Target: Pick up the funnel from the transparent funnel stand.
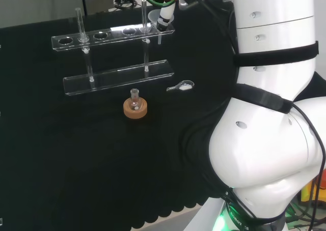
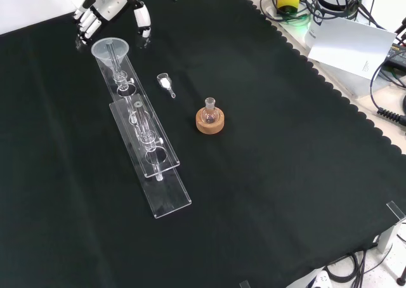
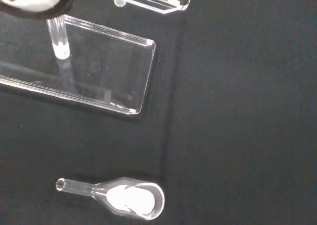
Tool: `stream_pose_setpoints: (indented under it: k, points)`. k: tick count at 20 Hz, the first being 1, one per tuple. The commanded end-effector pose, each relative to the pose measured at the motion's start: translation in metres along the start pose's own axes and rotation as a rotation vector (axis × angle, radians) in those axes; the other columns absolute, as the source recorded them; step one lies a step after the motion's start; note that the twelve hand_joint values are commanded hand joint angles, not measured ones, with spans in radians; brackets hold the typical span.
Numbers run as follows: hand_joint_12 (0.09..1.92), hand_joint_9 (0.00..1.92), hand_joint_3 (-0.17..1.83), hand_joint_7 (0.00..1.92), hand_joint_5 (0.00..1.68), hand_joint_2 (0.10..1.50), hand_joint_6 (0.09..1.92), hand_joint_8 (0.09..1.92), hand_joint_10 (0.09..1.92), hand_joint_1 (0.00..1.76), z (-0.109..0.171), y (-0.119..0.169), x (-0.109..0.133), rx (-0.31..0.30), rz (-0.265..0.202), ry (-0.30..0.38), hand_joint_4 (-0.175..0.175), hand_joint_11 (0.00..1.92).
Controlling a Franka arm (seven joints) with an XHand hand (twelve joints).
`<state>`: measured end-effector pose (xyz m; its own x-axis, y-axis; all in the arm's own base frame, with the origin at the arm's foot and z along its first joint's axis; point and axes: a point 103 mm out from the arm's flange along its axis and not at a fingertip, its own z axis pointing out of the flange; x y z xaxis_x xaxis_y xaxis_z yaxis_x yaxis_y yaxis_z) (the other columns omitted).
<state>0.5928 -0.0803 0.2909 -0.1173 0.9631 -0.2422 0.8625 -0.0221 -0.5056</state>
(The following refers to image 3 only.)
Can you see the clear acrylic funnel stand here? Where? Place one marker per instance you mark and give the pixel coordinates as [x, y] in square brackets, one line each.
[109, 71]

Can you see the glass weighing funnel with powder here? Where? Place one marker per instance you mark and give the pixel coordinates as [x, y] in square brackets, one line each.
[133, 197]

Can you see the black bench cloth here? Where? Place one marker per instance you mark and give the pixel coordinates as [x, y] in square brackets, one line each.
[235, 111]

